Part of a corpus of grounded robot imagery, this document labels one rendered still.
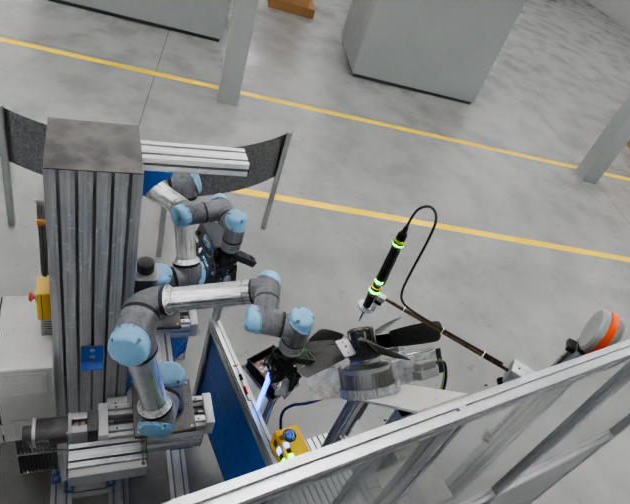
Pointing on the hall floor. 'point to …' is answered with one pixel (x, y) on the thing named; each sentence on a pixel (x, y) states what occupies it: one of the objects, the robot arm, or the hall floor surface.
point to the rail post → (202, 363)
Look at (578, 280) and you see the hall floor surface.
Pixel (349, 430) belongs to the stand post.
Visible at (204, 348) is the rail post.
